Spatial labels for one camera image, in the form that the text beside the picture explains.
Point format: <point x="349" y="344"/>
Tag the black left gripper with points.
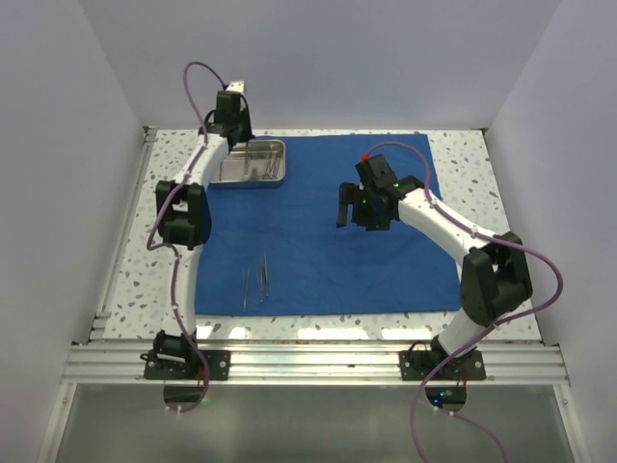
<point x="244" y="114"/>

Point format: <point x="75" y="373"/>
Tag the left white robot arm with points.
<point x="184" y="224"/>

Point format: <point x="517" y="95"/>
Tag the steel tweezers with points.
<point x="265" y="275"/>
<point x="246" y="277"/>
<point x="259" y="277"/>

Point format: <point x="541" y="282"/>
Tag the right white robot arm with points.
<point x="494" y="273"/>

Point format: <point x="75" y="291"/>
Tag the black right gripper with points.
<point x="350" y="194"/>

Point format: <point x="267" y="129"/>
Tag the stainless steel instrument tray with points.
<point x="229" y="174"/>

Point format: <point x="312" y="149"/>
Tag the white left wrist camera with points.
<point x="237" y="86"/>

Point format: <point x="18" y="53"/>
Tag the aluminium front rail frame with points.
<point x="346" y="363"/>

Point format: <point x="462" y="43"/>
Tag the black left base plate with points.
<point x="159" y="368"/>

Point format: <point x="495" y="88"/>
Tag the blue surgical drape cloth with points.
<point x="316" y="268"/>

